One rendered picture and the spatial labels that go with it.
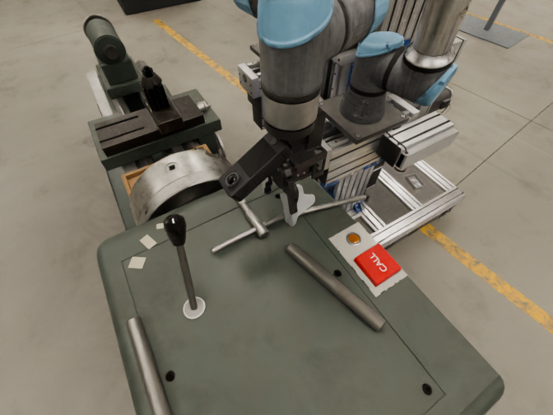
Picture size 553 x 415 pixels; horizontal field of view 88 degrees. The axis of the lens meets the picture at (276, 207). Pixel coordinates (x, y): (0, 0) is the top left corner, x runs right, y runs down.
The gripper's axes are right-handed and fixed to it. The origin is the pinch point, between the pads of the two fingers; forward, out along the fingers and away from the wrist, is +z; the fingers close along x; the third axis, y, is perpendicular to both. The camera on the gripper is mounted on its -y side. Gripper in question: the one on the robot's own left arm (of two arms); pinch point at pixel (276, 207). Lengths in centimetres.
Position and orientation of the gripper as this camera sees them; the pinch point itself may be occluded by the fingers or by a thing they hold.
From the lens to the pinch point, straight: 54.8
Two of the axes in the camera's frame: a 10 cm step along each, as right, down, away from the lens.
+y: 8.6, -4.2, 3.0
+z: 0.0, 5.9, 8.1
